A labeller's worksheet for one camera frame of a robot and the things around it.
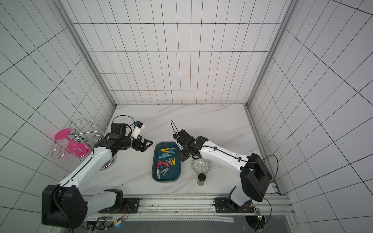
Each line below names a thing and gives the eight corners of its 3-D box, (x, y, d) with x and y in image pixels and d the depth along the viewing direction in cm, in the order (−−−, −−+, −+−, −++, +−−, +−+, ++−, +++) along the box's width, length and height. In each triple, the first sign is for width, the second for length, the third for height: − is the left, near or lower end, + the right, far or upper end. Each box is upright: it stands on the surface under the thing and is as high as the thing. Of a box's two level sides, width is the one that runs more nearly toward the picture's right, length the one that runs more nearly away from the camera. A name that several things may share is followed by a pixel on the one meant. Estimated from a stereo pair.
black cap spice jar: (197, 186, 80) (198, 181, 73) (197, 178, 83) (198, 173, 76) (204, 186, 80) (206, 181, 73) (204, 178, 83) (205, 173, 76)
